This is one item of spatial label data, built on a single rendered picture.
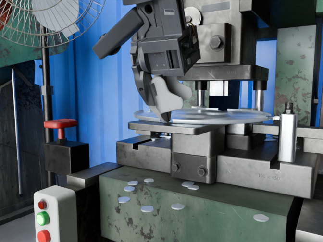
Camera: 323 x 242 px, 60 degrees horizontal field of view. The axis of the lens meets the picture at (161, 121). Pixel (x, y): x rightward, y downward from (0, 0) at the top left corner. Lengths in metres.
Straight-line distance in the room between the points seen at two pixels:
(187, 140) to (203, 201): 0.13
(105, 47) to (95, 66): 2.03
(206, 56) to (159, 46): 0.25
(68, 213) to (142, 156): 0.21
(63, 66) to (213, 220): 2.44
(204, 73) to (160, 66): 0.26
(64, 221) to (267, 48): 1.54
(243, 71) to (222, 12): 0.14
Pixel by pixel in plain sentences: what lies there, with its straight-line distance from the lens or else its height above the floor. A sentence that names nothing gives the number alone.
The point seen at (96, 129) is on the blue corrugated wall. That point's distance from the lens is 2.52.
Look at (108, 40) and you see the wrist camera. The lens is 0.45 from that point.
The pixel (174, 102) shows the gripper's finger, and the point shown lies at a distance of 0.44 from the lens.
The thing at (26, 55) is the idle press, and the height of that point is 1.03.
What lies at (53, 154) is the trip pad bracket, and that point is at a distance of 0.73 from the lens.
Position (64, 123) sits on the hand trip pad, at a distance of 0.71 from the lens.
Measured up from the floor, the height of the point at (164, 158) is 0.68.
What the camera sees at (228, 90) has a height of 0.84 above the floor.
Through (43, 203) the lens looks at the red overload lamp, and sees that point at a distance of 0.62.
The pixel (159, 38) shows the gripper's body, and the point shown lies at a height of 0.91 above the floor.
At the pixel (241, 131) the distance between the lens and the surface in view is 0.67.
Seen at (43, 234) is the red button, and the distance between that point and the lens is 0.65.
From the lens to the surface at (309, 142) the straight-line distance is 0.67.
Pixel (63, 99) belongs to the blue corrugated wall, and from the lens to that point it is 2.81.
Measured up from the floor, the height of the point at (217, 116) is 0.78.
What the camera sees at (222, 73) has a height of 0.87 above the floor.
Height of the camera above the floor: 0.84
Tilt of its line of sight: 7 degrees down
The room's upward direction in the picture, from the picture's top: straight up
